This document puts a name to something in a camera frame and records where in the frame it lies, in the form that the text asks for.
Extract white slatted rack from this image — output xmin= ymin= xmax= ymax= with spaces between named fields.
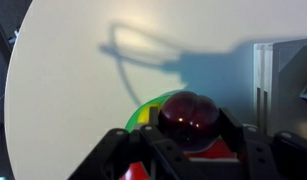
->
xmin=252 ymin=37 xmax=307 ymax=135

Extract green plastic bowl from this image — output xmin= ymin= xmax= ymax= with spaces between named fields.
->
xmin=124 ymin=89 xmax=185 ymax=133

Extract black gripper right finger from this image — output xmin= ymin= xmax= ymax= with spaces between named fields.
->
xmin=219 ymin=107 xmax=307 ymax=180

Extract yellow lemon toy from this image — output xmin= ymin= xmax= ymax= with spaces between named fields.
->
xmin=138 ymin=104 xmax=161 ymax=126

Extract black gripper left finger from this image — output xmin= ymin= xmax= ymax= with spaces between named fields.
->
xmin=67 ymin=105 xmax=211 ymax=180

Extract brown plum toy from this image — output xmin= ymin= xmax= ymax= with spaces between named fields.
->
xmin=158 ymin=90 xmax=221 ymax=152

